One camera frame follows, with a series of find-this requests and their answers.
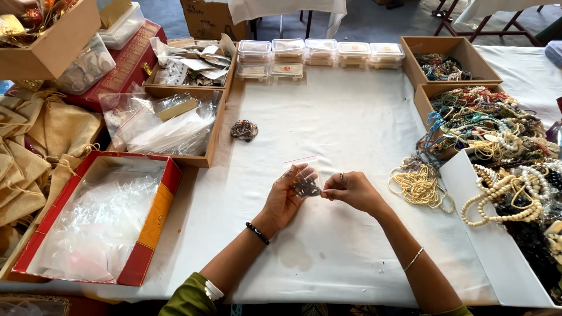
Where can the wooden tray with paper packets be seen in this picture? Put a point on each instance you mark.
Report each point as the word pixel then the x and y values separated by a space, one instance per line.
pixel 193 63

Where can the woven basket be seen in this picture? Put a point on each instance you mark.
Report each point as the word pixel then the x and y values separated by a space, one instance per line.
pixel 30 306

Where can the green sleeve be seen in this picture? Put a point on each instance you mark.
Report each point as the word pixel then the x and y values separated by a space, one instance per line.
pixel 189 300

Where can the clear container with shells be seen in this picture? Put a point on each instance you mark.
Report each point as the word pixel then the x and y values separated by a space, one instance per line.
pixel 88 66

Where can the clear lidded plastic container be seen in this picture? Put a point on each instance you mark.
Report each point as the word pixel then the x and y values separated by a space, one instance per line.
pixel 123 28

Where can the pile of burlap pouches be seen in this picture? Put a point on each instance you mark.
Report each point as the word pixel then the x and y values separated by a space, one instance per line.
pixel 39 149

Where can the row of clear plastic boxes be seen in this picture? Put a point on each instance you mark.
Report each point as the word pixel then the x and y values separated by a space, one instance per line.
pixel 320 51

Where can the wooden box with gold ornaments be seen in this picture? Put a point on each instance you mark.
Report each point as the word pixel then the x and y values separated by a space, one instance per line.
pixel 52 48

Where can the small clear zip bag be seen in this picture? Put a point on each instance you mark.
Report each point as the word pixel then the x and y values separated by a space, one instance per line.
pixel 303 164

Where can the heap of clear plastic bags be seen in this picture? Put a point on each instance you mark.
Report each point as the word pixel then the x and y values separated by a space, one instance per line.
pixel 96 224

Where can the white table cloth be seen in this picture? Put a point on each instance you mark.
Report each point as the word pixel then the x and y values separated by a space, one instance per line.
pixel 333 118

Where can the wooden tray with zip bags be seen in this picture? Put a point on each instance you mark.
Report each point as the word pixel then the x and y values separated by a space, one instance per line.
pixel 167 127

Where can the red case with gold print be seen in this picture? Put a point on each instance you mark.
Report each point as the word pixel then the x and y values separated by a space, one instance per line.
pixel 131 61

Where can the white cardboard box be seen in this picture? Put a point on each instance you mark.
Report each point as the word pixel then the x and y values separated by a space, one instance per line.
pixel 487 254

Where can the person's left hand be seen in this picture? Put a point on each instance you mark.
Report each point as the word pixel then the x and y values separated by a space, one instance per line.
pixel 276 202

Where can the bluish plastic container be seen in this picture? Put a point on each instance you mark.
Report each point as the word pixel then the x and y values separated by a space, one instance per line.
pixel 555 52

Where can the table with white cloth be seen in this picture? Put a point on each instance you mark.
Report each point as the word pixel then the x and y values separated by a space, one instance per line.
pixel 285 8

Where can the person's left fingers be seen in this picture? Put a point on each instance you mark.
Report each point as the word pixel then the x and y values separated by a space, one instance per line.
pixel 297 171

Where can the thin gold bangle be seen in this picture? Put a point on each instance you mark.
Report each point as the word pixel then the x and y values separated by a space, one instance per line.
pixel 414 258

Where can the wooden box with dark beads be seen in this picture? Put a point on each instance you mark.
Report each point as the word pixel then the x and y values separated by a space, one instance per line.
pixel 452 48

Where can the red and orange box lid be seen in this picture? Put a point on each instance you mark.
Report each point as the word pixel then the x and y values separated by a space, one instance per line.
pixel 153 219

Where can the person's right hand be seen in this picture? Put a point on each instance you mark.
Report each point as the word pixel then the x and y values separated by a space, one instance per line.
pixel 358 191

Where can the wooden folding table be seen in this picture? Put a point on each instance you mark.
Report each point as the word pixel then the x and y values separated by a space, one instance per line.
pixel 491 13

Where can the brown cardboard carton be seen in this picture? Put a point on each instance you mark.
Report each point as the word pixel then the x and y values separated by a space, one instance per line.
pixel 210 19

